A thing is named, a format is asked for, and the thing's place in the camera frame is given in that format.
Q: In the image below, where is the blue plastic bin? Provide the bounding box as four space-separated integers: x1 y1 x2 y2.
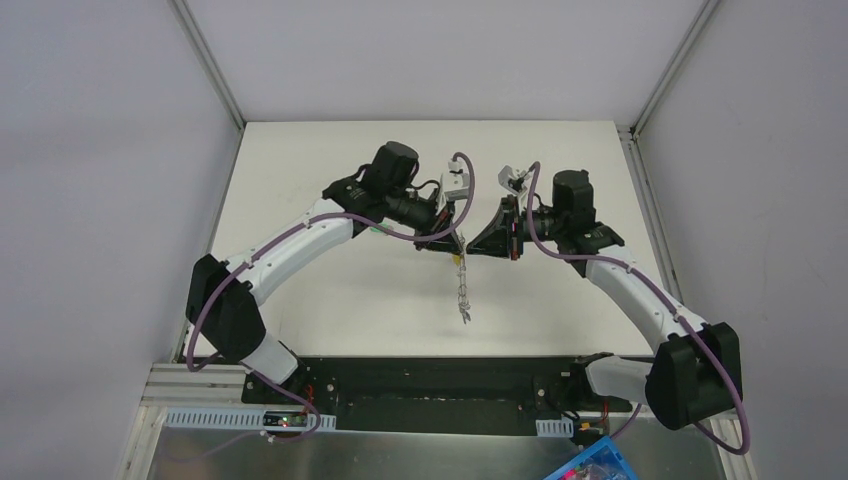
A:
544 436 638 480

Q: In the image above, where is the aluminium frame rail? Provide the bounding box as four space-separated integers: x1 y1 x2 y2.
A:
168 0 247 133

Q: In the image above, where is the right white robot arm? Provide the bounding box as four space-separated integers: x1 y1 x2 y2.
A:
466 166 743 430

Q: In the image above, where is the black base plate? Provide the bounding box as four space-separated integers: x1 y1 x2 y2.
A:
239 356 651 439

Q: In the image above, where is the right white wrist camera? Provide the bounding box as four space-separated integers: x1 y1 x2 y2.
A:
497 165 533 198

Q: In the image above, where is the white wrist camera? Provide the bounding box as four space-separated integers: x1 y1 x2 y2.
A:
497 165 533 198
437 170 471 204

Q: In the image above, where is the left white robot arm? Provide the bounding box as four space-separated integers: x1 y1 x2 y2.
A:
185 141 476 405

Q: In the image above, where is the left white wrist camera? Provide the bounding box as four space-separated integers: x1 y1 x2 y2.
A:
437 170 471 204

